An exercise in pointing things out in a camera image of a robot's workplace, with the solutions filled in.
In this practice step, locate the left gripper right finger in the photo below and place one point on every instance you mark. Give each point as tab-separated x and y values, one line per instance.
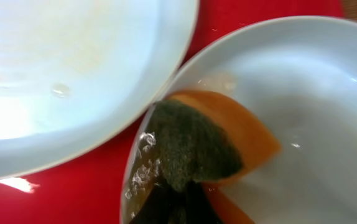
198	207

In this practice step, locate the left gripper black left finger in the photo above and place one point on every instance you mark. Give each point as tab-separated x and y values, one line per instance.
163	206

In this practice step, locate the orange green sponge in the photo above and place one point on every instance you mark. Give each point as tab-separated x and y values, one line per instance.
206	137

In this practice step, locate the white plate with stain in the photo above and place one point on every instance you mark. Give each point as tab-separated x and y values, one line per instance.
75	73

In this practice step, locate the red plastic tray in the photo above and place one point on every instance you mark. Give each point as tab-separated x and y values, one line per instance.
87	189

